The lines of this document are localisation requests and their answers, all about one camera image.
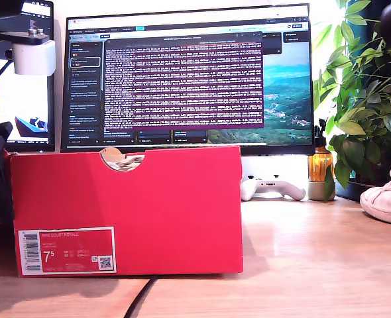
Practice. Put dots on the large black computer monitor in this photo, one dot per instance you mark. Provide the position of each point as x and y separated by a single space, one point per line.
182 83

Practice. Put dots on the green leafy houseplant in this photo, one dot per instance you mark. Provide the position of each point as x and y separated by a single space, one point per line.
364 109

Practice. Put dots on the tan cardboard shoe insert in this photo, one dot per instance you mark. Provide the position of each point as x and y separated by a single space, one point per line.
111 152

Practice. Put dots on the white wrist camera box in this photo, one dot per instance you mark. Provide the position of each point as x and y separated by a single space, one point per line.
33 58

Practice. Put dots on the amber pump bottle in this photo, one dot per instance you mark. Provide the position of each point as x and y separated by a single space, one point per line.
319 164

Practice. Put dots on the black planter tray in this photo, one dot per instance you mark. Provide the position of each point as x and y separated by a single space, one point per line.
348 193

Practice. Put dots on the pale round pot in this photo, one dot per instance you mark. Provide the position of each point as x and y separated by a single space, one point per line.
316 192

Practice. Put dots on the small black computer monitor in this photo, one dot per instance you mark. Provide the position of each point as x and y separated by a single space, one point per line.
33 96

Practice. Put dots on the red cardboard shoebox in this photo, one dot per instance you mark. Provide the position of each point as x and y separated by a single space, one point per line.
149 215

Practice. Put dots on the white game controller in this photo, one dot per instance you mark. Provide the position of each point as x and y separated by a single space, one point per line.
275 185

